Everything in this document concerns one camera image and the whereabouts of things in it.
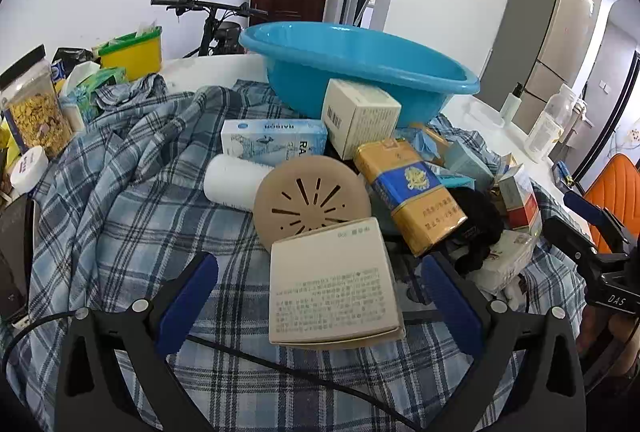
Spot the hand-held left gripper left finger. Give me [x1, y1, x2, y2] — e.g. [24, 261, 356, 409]
[54, 251, 221, 432]

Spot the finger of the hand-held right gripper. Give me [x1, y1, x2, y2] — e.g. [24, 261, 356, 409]
[542, 216, 602, 274]
[564, 191, 633, 254]

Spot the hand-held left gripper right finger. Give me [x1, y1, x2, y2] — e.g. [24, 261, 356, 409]
[420, 252, 588, 432]

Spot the large cream cardboard box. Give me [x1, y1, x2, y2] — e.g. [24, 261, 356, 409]
[269, 216, 407, 352]

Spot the beige round slotted disc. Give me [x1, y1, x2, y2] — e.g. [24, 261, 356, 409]
[253, 155, 371, 253]

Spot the blue plastic basin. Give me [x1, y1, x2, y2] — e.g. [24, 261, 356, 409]
[239, 22, 481, 128]

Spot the person's right hand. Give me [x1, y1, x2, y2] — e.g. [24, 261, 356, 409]
[581, 309, 640, 379]

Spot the orange chair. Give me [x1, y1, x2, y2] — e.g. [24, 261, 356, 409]
[582, 153, 640, 253]

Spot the red white small box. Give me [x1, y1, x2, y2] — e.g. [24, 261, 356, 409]
[497, 163, 541, 229]

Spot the white printed tissue packet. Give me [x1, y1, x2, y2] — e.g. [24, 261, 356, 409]
[470, 229, 538, 295]

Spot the clear plastic bottle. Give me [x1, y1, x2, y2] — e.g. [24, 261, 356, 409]
[524, 84, 576, 163]

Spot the black hair scrunchie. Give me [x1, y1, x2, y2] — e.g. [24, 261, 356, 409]
[440, 189, 506, 275]

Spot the blue plaid shirt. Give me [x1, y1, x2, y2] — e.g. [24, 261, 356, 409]
[0, 75, 586, 432]

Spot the teal small box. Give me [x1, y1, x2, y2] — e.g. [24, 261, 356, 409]
[444, 139, 496, 190]

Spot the white pump bottle black cap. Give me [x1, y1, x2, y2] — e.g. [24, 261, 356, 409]
[500, 82, 524, 122]

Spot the yellow blue cigarette carton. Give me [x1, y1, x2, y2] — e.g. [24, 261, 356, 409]
[354, 138, 468, 258]

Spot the white cylindrical bottle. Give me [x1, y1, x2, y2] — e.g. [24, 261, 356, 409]
[203, 154, 275, 212]

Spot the white plastic tray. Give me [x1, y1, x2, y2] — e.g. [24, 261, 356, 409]
[467, 105, 506, 128]

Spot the orange small box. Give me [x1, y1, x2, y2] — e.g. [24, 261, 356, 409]
[422, 127, 452, 164]

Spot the blue wipes pack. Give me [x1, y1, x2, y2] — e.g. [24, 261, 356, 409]
[404, 127, 441, 163]

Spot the grey refrigerator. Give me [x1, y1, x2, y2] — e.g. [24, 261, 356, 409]
[487, 0, 598, 133]

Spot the white blue toothpaste box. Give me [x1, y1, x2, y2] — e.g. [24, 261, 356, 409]
[220, 119, 328, 166]

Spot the black flat device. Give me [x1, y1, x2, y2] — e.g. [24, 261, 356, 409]
[0, 195, 42, 328]

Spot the white round jar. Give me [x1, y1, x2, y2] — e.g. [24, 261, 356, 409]
[9, 145, 50, 195]

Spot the white box with barcode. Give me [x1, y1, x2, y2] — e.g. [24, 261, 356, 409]
[321, 78, 402, 161]

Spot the green tissue pack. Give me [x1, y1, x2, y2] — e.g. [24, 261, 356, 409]
[62, 66, 128, 123]

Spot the clear cereal jar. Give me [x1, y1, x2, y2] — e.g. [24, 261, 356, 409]
[0, 45, 76, 160]

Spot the yellow bin with green lid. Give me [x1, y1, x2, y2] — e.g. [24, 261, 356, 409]
[95, 26, 163, 82]

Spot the white crumpled tissue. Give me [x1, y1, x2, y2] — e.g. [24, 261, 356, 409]
[64, 61, 101, 96]

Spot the black plastic bag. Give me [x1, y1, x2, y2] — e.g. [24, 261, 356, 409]
[51, 46, 96, 73]

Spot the black bicycle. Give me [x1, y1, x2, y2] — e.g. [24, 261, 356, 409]
[151, 0, 268, 58]

